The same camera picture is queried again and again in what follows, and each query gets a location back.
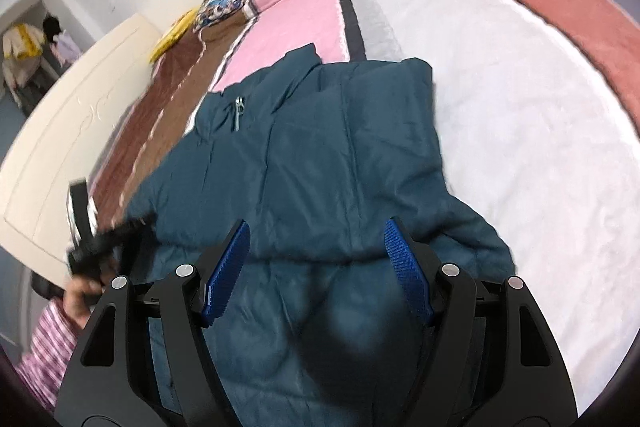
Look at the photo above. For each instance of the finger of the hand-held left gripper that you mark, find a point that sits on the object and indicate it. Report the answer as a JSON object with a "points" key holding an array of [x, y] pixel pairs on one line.
{"points": [[125, 234]]}

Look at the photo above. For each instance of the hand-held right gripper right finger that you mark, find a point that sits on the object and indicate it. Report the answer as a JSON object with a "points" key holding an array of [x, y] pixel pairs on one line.
{"points": [[405, 257]]}

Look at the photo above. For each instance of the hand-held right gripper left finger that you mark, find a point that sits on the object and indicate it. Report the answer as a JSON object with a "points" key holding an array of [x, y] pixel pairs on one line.
{"points": [[227, 267]]}

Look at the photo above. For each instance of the teal padded jacket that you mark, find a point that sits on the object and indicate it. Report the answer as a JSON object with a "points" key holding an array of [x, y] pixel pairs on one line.
{"points": [[325, 157]]}

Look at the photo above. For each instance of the beige clothes pile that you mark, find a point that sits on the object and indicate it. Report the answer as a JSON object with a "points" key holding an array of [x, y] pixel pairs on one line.
{"points": [[20, 52]]}

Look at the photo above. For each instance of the person's left hand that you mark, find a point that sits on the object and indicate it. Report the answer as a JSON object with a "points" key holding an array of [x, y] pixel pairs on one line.
{"points": [[80, 299]]}

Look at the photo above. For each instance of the cream headboard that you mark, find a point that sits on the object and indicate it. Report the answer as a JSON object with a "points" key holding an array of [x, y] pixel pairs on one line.
{"points": [[65, 132]]}

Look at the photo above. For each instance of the striped bed blanket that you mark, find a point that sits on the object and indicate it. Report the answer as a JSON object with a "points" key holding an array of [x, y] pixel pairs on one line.
{"points": [[500, 107]]}

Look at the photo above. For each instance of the yellow pillow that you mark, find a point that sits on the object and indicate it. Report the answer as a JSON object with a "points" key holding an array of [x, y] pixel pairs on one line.
{"points": [[172, 34]]}

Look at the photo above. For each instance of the salmon pink bedsheet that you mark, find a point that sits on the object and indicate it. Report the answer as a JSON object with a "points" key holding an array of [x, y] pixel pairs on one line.
{"points": [[575, 7]]}

